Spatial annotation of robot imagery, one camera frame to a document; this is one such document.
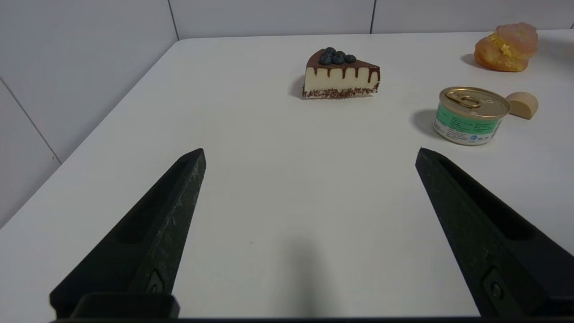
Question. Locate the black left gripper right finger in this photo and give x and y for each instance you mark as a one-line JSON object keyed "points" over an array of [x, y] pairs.
{"points": [[486, 237]]}

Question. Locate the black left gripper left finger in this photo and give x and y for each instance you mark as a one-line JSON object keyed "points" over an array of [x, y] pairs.
{"points": [[145, 242]]}

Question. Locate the pink topped cream puff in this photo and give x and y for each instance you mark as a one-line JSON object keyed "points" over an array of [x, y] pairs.
{"points": [[507, 48]]}

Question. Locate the chocolate blueberry cake slice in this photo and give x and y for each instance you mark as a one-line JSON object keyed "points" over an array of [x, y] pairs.
{"points": [[339, 79]]}

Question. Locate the green labelled tin can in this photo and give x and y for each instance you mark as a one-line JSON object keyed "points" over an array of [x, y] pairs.
{"points": [[470, 115]]}

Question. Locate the small beige wooden block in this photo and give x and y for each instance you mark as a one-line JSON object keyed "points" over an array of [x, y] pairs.
{"points": [[523, 105]]}

